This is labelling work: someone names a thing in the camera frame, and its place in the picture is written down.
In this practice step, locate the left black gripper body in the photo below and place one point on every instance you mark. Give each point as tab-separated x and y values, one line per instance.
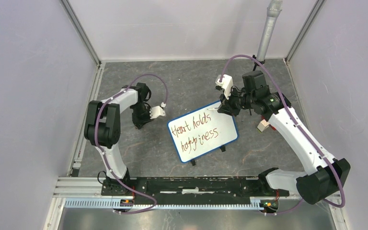
140	112

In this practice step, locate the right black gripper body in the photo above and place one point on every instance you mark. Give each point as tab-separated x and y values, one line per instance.
240	100

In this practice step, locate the blue framed whiteboard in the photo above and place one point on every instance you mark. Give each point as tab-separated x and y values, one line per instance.
201	131

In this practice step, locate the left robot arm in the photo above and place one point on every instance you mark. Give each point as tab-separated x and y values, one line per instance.
103	129

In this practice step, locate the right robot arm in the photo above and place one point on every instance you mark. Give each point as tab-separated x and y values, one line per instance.
323	173

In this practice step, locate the red plate with blocks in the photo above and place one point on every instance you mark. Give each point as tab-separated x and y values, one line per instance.
264	124

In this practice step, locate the black microphone tripod stand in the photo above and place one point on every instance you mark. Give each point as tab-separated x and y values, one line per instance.
257	63

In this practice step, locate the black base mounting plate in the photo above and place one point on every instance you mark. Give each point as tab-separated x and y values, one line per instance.
195	190

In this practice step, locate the silver microphone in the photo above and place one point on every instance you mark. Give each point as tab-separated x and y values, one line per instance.
273	11

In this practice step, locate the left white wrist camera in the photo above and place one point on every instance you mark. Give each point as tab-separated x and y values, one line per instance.
156	112

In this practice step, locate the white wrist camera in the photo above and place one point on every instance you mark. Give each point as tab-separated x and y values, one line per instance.
156	112
224	83

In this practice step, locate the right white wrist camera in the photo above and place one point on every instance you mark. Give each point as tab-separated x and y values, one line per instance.
224	83

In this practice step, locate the aluminium slotted cable rail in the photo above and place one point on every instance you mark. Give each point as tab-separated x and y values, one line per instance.
123	204

